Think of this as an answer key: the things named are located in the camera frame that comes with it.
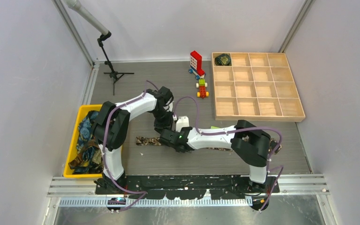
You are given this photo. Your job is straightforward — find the yellow plastic bin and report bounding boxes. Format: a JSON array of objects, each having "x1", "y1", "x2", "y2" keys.
[{"x1": 63, "y1": 104, "x2": 103, "y2": 178}]

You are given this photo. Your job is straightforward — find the aluminium frame rail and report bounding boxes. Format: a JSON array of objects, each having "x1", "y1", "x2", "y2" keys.
[{"x1": 47, "y1": 174, "x2": 329, "y2": 197}]

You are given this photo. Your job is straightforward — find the wooden compartment tray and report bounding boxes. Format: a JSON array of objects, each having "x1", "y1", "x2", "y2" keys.
[{"x1": 211, "y1": 52, "x2": 306, "y2": 122}]

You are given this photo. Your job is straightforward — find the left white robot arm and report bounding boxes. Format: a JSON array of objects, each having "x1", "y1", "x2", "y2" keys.
[{"x1": 92, "y1": 86, "x2": 173, "y2": 194}]

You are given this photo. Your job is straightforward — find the pile of ties in bin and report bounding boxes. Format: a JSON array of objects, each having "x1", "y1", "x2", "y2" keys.
[{"x1": 68, "y1": 110, "x2": 103, "y2": 174}]

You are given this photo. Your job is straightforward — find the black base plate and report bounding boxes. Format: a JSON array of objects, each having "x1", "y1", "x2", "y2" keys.
[{"x1": 95, "y1": 175, "x2": 280, "y2": 200}]

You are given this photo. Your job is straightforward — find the red white toy block tower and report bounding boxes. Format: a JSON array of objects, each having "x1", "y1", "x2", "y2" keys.
[{"x1": 188, "y1": 51, "x2": 206, "y2": 80}]

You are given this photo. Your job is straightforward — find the red yellow toy block car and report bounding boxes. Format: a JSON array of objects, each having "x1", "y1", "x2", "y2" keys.
[{"x1": 196, "y1": 79, "x2": 209, "y2": 98}]

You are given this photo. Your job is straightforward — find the rolled dark green tie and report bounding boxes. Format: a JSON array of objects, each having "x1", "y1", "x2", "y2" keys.
[{"x1": 214, "y1": 53, "x2": 232, "y2": 66}]

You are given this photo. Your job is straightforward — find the brown floral tie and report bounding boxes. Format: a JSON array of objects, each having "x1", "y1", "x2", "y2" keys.
[{"x1": 136, "y1": 136, "x2": 282, "y2": 154}]

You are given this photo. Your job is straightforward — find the black microphone stand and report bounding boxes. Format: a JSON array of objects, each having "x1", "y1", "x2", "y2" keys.
[{"x1": 97, "y1": 31, "x2": 134, "y2": 95}]

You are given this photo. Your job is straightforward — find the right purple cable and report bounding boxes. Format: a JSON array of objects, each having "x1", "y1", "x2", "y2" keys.
[{"x1": 172, "y1": 96, "x2": 285, "y2": 213}]

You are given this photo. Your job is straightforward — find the grey microphone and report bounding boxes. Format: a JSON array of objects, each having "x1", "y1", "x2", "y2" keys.
[{"x1": 64, "y1": 0, "x2": 111, "y2": 36}]

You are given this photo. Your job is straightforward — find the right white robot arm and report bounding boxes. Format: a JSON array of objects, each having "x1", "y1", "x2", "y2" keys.
[{"x1": 159, "y1": 116, "x2": 281, "y2": 192}]

